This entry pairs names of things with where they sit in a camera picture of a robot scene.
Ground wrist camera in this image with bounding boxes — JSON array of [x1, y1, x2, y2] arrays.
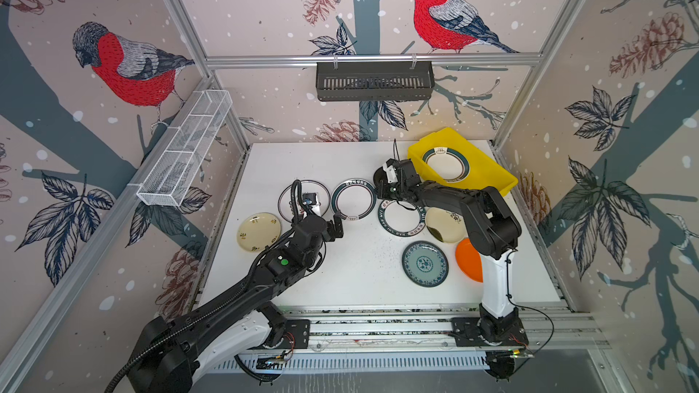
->
[[300, 192, 320, 215], [382, 162, 398, 184]]

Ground cream yellow small plate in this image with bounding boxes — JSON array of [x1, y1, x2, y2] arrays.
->
[[237, 212, 282, 252]]

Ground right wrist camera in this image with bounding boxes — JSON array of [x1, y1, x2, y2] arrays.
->
[[382, 162, 398, 184]]

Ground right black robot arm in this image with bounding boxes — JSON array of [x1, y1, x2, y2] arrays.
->
[[373, 158, 522, 344]]

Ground black hanging basket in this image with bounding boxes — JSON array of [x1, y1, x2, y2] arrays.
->
[[316, 61, 435, 102]]

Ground aluminium corner post right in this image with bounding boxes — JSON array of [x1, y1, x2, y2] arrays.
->
[[491, 0, 586, 151]]

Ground large white green-rim plate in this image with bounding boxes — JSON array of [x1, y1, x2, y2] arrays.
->
[[422, 147, 471, 183]]

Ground black round plate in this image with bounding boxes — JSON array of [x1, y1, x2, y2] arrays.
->
[[373, 167, 390, 197]]

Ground horizontal aluminium bar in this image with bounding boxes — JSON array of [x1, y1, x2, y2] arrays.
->
[[205, 53, 542, 70]]

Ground white plate dark green rim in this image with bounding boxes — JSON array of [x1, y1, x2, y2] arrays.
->
[[378, 200, 426, 238]]

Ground cream plate dark motif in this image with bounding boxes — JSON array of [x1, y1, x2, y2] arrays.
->
[[425, 207, 467, 244]]

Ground white wire mesh basket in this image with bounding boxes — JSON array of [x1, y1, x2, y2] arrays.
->
[[137, 89, 232, 207]]

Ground orange plate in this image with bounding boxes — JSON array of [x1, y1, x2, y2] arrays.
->
[[455, 238, 483, 283]]

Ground white plate red characters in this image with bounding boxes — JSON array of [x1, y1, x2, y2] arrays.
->
[[277, 179, 331, 223]]

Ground white plate green band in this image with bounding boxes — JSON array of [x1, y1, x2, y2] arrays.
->
[[331, 178, 377, 220]]

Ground teal patterned plate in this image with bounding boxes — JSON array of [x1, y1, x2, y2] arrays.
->
[[402, 240, 449, 287]]

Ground aluminium corner post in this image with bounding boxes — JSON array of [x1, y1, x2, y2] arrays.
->
[[491, 0, 586, 151], [163, 0, 251, 156]]

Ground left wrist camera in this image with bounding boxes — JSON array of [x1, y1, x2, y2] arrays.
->
[[300, 192, 320, 215]]

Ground yellow plastic bin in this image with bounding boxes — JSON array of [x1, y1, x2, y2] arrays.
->
[[408, 127, 518, 197]]

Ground aluminium corner post left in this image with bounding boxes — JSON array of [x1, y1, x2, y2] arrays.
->
[[163, 0, 251, 156]]

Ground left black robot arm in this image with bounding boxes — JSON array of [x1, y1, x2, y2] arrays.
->
[[106, 179, 344, 392]]

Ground aluminium rail base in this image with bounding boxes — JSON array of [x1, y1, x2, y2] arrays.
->
[[152, 305, 613, 378]]

